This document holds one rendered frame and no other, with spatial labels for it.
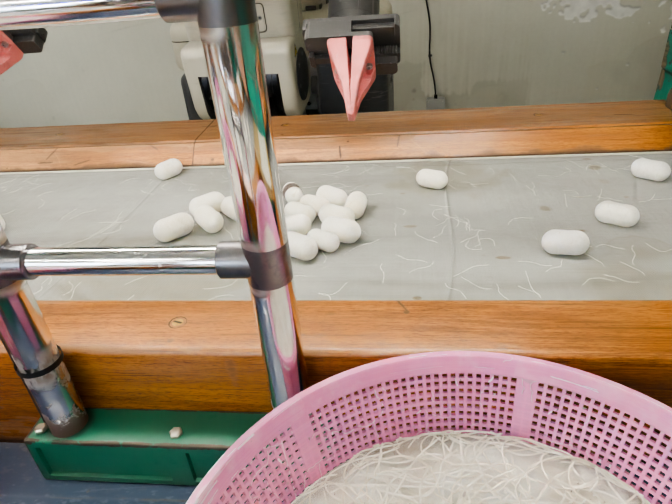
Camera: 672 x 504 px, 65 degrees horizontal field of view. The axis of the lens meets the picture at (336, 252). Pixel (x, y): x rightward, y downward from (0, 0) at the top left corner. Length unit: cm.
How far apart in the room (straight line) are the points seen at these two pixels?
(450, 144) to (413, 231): 19
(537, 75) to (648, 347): 228
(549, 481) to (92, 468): 28
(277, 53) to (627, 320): 85
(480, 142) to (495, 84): 192
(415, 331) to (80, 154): 54
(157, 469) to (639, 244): 40
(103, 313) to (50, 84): 278
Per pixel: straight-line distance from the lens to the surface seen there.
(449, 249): 46
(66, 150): 77
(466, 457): 32
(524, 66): 256
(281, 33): 111
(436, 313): 34
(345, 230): 45
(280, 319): 27
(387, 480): 30
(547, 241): 45
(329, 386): 29
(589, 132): 68
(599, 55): 262
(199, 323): 36
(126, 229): 56
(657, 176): 61
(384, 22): 60
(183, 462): 37
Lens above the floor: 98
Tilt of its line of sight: 31 degrees down
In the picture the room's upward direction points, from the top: 5 degrees counter-clockwise
